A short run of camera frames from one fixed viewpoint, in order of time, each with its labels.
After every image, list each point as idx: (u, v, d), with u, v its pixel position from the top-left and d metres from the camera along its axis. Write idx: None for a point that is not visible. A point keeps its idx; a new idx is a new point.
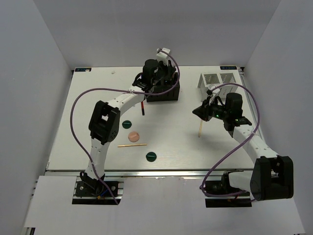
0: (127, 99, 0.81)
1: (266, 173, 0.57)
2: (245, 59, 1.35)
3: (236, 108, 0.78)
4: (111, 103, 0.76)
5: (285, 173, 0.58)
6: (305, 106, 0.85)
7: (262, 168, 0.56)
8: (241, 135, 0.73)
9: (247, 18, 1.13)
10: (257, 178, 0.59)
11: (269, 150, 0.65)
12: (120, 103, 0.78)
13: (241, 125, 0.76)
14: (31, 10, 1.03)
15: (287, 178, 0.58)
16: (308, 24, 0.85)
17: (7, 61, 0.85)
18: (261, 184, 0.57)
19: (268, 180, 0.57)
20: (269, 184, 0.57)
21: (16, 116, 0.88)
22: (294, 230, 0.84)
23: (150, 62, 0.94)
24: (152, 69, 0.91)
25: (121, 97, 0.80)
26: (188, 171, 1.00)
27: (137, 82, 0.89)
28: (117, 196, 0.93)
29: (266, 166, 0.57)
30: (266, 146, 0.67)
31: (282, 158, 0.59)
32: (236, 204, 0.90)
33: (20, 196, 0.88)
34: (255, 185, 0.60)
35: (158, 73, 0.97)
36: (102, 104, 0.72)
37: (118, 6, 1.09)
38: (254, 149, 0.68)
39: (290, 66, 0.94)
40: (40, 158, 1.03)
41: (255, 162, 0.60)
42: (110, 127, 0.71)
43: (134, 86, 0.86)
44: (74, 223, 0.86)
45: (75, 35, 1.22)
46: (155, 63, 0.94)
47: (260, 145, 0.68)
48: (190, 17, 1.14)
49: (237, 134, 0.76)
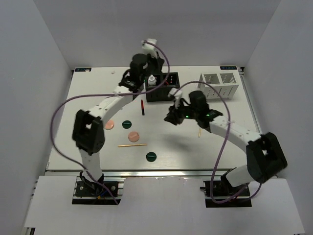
0: (113, 103, 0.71)
1: (259, 155, 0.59)
2: (245, 59, 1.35)
3: (203, 105, 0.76)
4: (92, 110, 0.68)
5: (274, 148, 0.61)
6: (305, 106, 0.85)
7: (254, 153, 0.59)
8: (219, 128, 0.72)
9: (248, 18, 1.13)
10: (254, 164, 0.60)
11: (250, 132, 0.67)
12: (104, 109, 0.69)
13: (215, 118, 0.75)
14: (31, 10, 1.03)
15: (277, 152, 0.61)
16: (308, 24, 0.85)
17: (7, 62, 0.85)
18: (261, 169, 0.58)
19: (263, 161, 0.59)
20: (267, 164, 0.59)
21: (16, 116, 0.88)
22: (294, 230, 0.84)
23: (139, 56, 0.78)
24: (141, 65, 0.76)
25: (104, 101, 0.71)
26: (188, 171, 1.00)
27: (124, 82, 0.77)
28: (117, 197, 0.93)
29: (257, 149, 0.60)
30: (247, 130, 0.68)
31: (267, 136, 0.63)
32: (236, 203, 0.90)
33: (20, 196, 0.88)
34: (255, 171, 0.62)
35: (146, 67, 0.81)
36: (81, 114, 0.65)
37: (119, 6, 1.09)
38: (237, 137, 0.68)
39: (291, 66, 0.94)
40: (40, 158, 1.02)
41: (246, 151, 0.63)
42: (93, 139, 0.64)
43: (121, 87, 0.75)
44: (74, 223, 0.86)
45: (75, 35, 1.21)
46: (145, 57, 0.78)
47: (242, 131, 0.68)
48: (190, 17, 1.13)
49: (214, 129, 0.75)
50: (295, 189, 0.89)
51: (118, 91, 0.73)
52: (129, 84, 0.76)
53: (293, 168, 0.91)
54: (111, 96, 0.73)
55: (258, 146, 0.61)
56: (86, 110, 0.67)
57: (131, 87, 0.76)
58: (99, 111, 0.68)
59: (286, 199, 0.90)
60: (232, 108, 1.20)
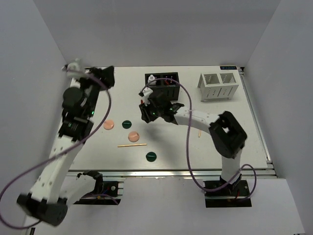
0: (56, 171, 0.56)
1: (221, 132, 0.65)
2: (245, 59, 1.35)
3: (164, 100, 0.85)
4: (34, 191, 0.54)
5: (232, 124, 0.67)
6: (305, 106, 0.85)
7: (217, 132, 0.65)
8: (184, 117, 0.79)
9: (247, 17, 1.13)
10: (220, 143, 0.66)
11: (210, 115, 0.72)
12: (48, 183, 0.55)
13: (178, 110, 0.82)
14: (31, 10, 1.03)
15: (235, 126, 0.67)
16: (308, 24, 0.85)
17: (7, 61, 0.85)
18: (227, 145, 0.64)
19: (227, 138, 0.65)
20: (231, 139, 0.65)
21: (16, 115, 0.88)
22: (294, 230, 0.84)
23: (72, 89, 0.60)
24: (76, 104, 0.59)
25: (45, 171, 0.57)
26: (188, 171, 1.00)
27: (63, 129, 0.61)
28: (117, 197, 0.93)
29: (217, 128, 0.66)
30: (206, 114, 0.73)
31: (224, 115, 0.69)
32: (235, 203, 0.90)
33: (20, 196, 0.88)
34: (222, 149, 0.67)
35: (90, 100, 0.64)
36: (23, 201, 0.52)
37: (118, 6, 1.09)
38: (200, 122, 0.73)
39: (290, 66, 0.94)
40: (40, 158, 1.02)
41: (210, 133, 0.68)
42: (47, 220, 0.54)
43: (62, 139, 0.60)
44: (74, 223, 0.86)
45: (75, 35, 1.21)
46: (80, 91, 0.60)
47: (203, 116, 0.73)
48: (189, 16, 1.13)
49: (180, 119, 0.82)
50: (295, 190, 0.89)
51: (60, 147, 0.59)
52: (71, 130, 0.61)
53: (293, 168, 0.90)
54: (53, 160, 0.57)
55: (218, 126, 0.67)
56: (28, 192, 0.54)
57: (74, 134, 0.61)
58: (42, 190, 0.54)
59: (285, 199, 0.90)
60: (231, 108, 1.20)
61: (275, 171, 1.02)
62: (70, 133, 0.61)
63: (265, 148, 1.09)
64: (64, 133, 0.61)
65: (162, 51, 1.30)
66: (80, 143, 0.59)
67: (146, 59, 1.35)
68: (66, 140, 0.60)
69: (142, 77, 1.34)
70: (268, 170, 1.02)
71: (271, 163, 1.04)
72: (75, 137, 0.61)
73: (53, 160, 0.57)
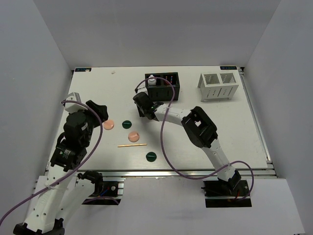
0: (48, 203, 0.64)
1: (193, 127, 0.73)
2: (245, 59, 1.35)
3: (146, 100, 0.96)
4: (30, 222, 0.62)
5: (202, 117, 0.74)
6: (305, 106, 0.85)
7: (189, 127, 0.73)
8: (162, 113, 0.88)
9: (247, 18, 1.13)
10: (192, 136, 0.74)
11: (184, 110, 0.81)
12: (42, 215, 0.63)
13: (158, 108, 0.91)
14: (31, 10, 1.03)
15: (206, 119, 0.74)
16: (308, 24, 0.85)
17: (7, 62, 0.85)
18: (197, 137, 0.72)
19: (198, 131, 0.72)
20: (201, 132, 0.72)
21: (17, 116, 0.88)
22: (294, 230, 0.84)
23: (76, 115, 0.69)
24: (78, 126, 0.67)
25: (39, 202, 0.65)
26: (188, 171, 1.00)
27: (57, 155, 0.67)
28: (117, 197, 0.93)
29: (190, 123, 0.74)
30: (181, 110, 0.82)
31: (194, 109, 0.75)
32: (235, 203, 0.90)
33: (21, 196, 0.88)
34: (195, 140, 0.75)
35: (87, 129, 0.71)
36: (19, 230, 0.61)
37: (119, 7, 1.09)
38: (175, 117, 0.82)
39: (290, 66, 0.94)
40: (40, 158, 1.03)
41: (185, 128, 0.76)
42: None
43: (54, 169, 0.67)
44: (74, 223, 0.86)
45: (75, 35, 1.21)
46: (82, 116, 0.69)
47: (178, 111, 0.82)
48: (189, 17, 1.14)
49: (161, 116, 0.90)
50: (295, 190, 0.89)
51: (53, 177, 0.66)
52: (65, 156, 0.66)
53: (294, 168, 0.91)
54: (45, 192, 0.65)
55: (190, 120, 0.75)
56: (24, 222, 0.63)
57: (66, 161, 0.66)
58: (36, 220, 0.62)
59: (285, 199, 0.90)
60: (231, 108, 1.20)
61: (275, 171, 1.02)
62: (63, 160, 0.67)
63: (265, 147, 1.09)
64: (57, 160, 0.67)
65: (162, 51, 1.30)
66: (71, 172, 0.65)
67: (147, 59, 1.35)
68: (58, 169, 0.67)
69: (142, 77, 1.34)
70: (268, 170, 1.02)
71: (271, 163, 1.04)
72: (67, 165, 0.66)
73: (45, 191, 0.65)
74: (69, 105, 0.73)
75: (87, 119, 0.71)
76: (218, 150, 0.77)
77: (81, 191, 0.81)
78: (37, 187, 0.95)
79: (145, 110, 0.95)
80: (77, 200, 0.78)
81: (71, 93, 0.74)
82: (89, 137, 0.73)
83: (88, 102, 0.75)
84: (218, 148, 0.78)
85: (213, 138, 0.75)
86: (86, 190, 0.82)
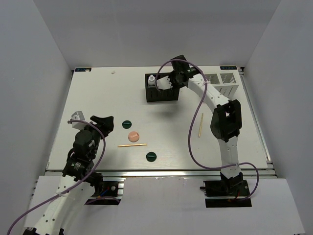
0: (57, 209, 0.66)
1: (221, 118, 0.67)
2: (245, 59, 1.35)
3: (182, 63, 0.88)
4: (39, 226, 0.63)
5: (235, 112, 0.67)
6: (305, 105, 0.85)
7: (218, 115, 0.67)
8: (197, 86, 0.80)
9: (248, 17, 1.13)
10: (217, 125, 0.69)
11: (221, 96, 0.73)
12: (51, 221, 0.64)
13: (194, 75, 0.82)
14: (31, 10, 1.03)
15: (237, 116, 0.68)
16: (307, 25, 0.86)
17: (7, 62, 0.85)
18: (219, 128, 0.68)
19: (224, 123, 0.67)
20: (226, 126, 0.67)
21: (16, 115, 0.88)
22: (294, 230, 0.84)
23: (83, 133, 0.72)
24: (86, 144, 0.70)
25: (48, 208, 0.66)
26: (188, 171, 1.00)
27: (68, 167, 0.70)
28: (117, 196, 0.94)
29: (221, 112, 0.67)
30: (219, 94, 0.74)
31: (232, 102, 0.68)
32: (236, 203, 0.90)
33: (21, 196, 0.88)
34: (215, 129, 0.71)
35: (94, 143, 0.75)
36: None
37: (118, 6, 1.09)
38: (209, 99, 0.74)
39: (290, 66, 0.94)
40: (41, 158, 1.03)
41: (213, 112, 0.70)
42: None
43: (65, 178, 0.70)
44: (74, 223, 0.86)
45: (75, 35, 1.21)
46: (89, 133, 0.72)
47: (215, 94, 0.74)
48: (189, 16, 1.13)
49: (193, 86, 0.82)
50: (295, 190, 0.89)
51: (63, 186, 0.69)
52: (75, 169, 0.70)
53: (294, 168, 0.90)
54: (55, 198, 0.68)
55: (223, 110, 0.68)
56: (33, 227, 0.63)
57: (77, 173, 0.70)
58: (45, 225, 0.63)
59: (285, 199, 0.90)
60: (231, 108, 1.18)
61: (275, 171, 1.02)
62: (74, 172, 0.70)
63: (265, 148, 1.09)
64: (68, 172, 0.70)
65: (161, 51, 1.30)
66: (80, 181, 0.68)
67: (146, 59, 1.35)
68: (69, 178, 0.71)
69: (142, 77, 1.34)
70: (268, 170, 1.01)
71: (271, 163, 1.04)
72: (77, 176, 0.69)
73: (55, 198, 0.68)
74: (76, 124, 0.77)
75: (93, 135, 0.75)
76: (232, 147, 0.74)
77: (84, 193, 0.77)
78: (37, 188, 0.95)
79: (178, 71, 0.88)
80: (79, 202, 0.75)
81: (75, 113, 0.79)
82: (96, 150, 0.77)
83: (92, 117, 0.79)
84: (234, 146, 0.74)
85: (234, 135, 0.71)
86: (87, 193, 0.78)
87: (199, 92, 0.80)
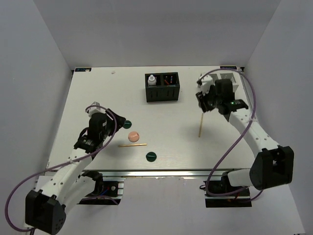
0: (67, 175, 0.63)
1: (268, 166, 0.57)
2: (245, 59, 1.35)
3: (227, 91, 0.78)
4: (46, 188, 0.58)
5: (285, 164, 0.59)
6: (305, 105, 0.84)
7: (264, 161, 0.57)
8: (239, 122, 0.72)
9: (247, 18, 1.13)
10: (258, 172, 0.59)
11: (268, 138, 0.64)
12: (59, 184, 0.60)
13: (238, 109, 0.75)
14: (31, 10, 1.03)
15: (286, 169, 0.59)
16: (307, 24, 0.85)
17: (7, 63, 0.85)
18: (263, 176, 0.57)
19: (269, 172, 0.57)
20: (270, 175, 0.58)
21: (16, 115, 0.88)
22: (294, 230, 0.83)
23: (99, 114, 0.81)
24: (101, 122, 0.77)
25: (56, 174, 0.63)
26: (188, 171, 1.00)
27: (81, 141, 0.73)
28: (117, 197, 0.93)
29: (268, 158, 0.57)
30: (266, 135, 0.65)
31: (283, 149, 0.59)
32: (236, 203, 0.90)
33: (21, 196, 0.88)
34: (257, 176, 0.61)
35: (106, 127, 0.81)
36: None
37: (118, 7, 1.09)
38: (254, 140, 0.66)
39: (290, 66, 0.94)
40: (41, 158, 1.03)
41: (256, 157, 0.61)
42: (50, 221, 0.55)
43: (77, 150, 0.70)
44: (74, 223, 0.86)
45: (75, 35, 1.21)
46: (104, 115, 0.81)
47: (261, 135, 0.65)
48: (189, 16, 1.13)
49: (234, 119, 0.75)
50: (295, 190, 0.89)
51: (74, 155, 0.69)
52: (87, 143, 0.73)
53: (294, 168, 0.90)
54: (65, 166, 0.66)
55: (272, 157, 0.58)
56: (39, 189, 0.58)
57: (88, 147, 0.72)
58: (53, 188, 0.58)
59: (285, 199, 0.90)
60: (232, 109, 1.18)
61: None
62: (85, 145, 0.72)
63: None
64: (80, 145, 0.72)
65: (161, 51, 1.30)
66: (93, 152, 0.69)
67: (146, 59, 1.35)
68: (79, 151, 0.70)
69: (142, 77, 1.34)
70: None
71: None
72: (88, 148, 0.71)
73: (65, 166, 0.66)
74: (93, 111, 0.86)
75: (107, 120, 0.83)
76: None
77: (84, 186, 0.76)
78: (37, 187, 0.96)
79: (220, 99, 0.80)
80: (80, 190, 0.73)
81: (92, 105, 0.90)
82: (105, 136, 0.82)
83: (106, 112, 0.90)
84: None
85: None
86: (88, 185, 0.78)
87: (241, 128, 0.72)
